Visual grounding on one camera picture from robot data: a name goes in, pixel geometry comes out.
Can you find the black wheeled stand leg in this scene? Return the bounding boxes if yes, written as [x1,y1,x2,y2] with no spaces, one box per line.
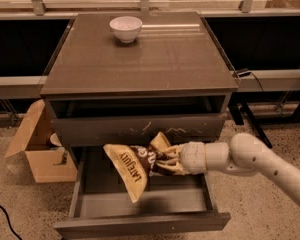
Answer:
[228,99,272,148]

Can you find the grey drawer cabinet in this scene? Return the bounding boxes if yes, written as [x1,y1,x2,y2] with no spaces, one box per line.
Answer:
[41,12,238,160]

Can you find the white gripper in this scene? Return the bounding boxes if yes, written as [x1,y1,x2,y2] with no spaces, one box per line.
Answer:
[153,142,206,176]

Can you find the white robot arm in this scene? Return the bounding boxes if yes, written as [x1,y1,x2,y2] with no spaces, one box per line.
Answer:
[150,133,300,207]

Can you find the open grey middle drawer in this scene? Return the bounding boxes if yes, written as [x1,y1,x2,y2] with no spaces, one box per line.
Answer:
[55,147,230,240]

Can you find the brown and yellow chip bag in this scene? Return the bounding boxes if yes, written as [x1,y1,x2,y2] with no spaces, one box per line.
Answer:
[103,132,181,203]

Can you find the grey top drawer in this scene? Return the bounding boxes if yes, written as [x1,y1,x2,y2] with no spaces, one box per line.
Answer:
[51,95,225,147]

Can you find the white ceramic bowl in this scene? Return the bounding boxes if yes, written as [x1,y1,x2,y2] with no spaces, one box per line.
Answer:
[109,16,143,43]

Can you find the black floor cable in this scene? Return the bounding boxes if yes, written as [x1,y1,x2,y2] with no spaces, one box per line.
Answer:
[0,201,24,240]

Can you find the black power adapter with cable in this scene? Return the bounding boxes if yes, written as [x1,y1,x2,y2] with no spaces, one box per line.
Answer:
[233,68,264,92]

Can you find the open cardboard box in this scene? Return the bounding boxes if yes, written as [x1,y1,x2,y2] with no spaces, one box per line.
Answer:
[5,100,77,183]

